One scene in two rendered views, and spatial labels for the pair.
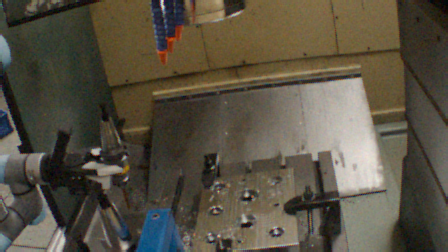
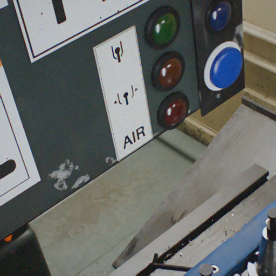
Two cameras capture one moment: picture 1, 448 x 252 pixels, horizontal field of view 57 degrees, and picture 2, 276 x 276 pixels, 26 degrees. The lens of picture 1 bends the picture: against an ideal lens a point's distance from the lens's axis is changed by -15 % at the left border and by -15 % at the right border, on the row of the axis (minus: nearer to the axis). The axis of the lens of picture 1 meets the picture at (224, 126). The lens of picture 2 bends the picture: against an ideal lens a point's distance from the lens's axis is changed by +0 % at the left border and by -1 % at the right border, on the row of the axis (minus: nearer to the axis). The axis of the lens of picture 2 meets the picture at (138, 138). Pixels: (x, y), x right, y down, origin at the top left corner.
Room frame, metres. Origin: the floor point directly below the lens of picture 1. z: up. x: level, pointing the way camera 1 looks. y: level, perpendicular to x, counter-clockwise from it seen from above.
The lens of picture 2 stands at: (0.87, 0.45, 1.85)
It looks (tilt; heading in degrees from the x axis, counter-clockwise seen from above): 40 degrees down; 227
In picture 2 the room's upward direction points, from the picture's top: 10 degrees counter-clockwise
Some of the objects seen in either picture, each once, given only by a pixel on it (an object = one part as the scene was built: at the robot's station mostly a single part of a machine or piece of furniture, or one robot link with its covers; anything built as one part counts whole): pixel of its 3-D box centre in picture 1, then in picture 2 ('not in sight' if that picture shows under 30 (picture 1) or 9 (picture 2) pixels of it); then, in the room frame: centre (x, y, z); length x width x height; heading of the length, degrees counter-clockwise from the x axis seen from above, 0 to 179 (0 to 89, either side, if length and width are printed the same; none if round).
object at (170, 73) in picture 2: not in sight; (169, 72); (0.62, 0.24, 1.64); 0.02 x 0.01 x 0.02; 170
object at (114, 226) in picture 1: (112, 221); not in sight; (0.56, 0.19, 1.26); 0.04 x 0.04 x 0.07
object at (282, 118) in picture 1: (262, 153); not in sight; (1.49, -0.12, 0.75); 0.89 x 0.67 x 0.26; 80
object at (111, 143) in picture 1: (109, 133); not in sight; (0.88, 0.24, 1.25); 0.04 x 0.04 x 0.07
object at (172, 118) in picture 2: not in sight; (174, 111); (0.62, 0.24, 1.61); 0.02 x 0.01 x 0.02; 170
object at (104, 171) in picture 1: (104, 177); not in sight; (0.85, 0.27, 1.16); 0.09 x 0.03 x 0.06; 67
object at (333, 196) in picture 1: (312, 210); not in sight; (0.84, -0.16, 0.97); 0.13 x 0.03 x 0.15; 80
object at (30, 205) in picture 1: (26, 205); not in sight; (0.91, 0.54, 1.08); 0.11 x 0.08 x 0.11; 157
